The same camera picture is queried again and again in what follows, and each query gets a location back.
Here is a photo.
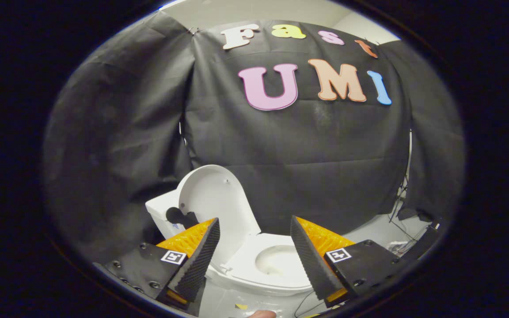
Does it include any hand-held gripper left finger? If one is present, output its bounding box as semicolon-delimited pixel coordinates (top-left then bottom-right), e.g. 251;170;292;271
93;217;221;317

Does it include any white toilet lid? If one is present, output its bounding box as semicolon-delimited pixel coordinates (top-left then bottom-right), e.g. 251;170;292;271
176;164;262;271

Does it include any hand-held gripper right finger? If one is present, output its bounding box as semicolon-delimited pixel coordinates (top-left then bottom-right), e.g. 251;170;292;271
290;215;415;309

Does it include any tangle of black cables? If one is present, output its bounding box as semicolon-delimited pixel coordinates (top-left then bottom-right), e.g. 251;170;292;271
293;212;434;318

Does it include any hanging black cable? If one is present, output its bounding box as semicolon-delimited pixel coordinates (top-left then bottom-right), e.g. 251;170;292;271
389;128;414;223

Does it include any white toilet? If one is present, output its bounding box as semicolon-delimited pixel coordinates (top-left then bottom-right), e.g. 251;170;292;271
144;189;326;318

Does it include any white toilet seat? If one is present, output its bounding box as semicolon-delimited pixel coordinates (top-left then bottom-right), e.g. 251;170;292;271
219;233;313;291

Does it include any black backdrop cloth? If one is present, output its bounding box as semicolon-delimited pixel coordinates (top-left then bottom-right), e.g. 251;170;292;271
42;11;465;265

